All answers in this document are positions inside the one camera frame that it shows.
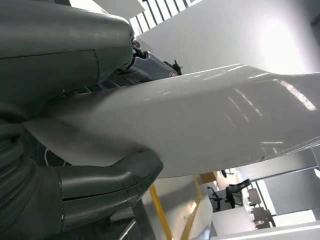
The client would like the brown cardboard box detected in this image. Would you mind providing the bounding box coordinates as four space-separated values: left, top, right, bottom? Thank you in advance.
199 171 219 185

